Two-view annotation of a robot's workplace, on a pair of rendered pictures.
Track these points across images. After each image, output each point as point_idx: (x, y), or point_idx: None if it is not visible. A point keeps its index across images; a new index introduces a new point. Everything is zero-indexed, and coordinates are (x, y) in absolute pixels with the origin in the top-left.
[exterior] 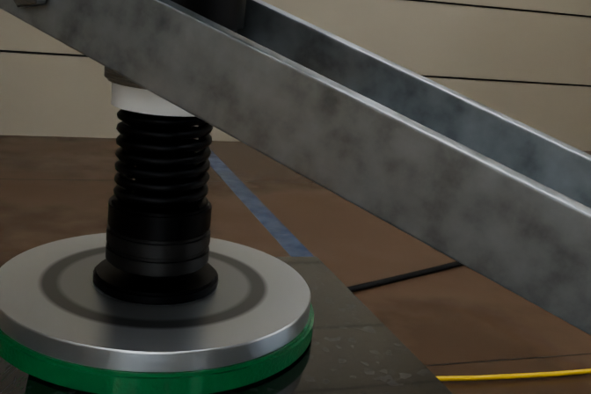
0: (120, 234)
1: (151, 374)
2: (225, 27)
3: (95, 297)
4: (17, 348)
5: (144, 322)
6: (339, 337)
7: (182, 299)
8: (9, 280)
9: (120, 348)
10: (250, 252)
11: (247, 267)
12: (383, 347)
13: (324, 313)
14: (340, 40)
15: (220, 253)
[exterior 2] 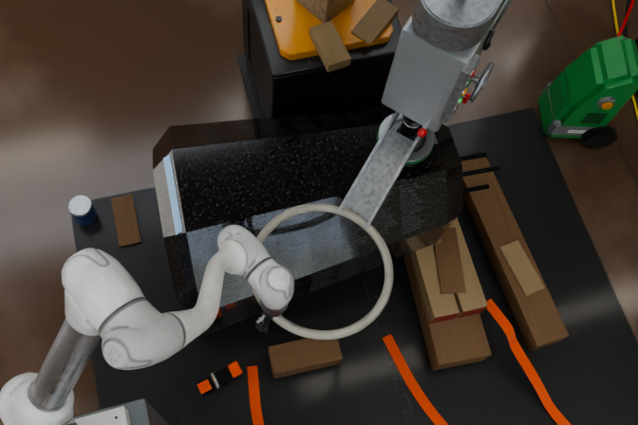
0: None
1: (378, 138)
2: (393, 120)
3: (396, 127)
4: (383, 120)
5: None
6: (403, 169)
7: None
8: (401, 114)
9: (379, 133)
10: (425, 151)
11: (417, 150)
12: (401, 175)
13: (414, 167)
14: (416, 138)
15: (423, 145)
